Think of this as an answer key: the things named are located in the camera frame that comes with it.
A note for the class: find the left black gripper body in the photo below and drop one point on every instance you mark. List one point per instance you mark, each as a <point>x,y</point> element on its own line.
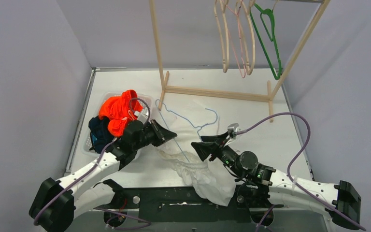
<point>155,134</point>

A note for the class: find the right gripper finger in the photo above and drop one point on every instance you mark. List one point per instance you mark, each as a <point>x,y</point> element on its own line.
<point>206,150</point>
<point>220,139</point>

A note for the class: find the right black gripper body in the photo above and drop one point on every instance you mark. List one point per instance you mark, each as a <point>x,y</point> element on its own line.
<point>225,154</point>

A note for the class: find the blue wire hanger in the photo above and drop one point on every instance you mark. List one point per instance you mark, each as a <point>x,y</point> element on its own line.
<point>190,122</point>

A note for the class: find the white shorts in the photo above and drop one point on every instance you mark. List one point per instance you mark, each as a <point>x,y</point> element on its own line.
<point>210,180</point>

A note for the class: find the wooden hanger orange shorts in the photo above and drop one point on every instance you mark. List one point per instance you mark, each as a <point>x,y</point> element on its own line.
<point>221,21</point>

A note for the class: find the wooden hanger navy shorts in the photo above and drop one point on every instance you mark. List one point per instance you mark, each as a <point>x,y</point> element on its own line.
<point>246,35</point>

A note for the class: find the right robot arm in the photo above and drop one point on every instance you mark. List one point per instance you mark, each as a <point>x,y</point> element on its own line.
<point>341,202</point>

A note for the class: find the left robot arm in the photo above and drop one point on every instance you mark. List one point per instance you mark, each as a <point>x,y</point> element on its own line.
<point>54,207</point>

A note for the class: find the wooden clothes rack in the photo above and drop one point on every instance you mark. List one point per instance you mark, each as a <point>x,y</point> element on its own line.
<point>279,74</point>

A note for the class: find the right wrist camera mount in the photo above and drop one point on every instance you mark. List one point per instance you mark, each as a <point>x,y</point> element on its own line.
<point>233,129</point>

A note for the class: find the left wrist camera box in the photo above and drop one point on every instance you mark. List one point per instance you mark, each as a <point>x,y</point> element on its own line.
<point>143,116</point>

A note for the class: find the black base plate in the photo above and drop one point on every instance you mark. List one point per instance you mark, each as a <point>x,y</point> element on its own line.
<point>183,204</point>

